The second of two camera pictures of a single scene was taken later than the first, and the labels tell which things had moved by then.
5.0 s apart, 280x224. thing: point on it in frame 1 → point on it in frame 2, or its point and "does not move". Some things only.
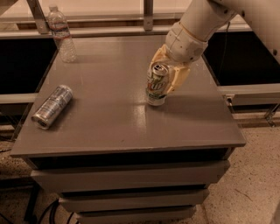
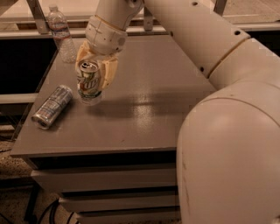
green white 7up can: x=157 y=84 → x=87 y=78
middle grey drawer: x=134 y=201 does not move
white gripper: x=184 y=44 → x=103 y=36
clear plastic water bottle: x=61 y=36 does not move
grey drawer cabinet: x=115 y=158 does not move
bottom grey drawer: x=149 y=215 does not move
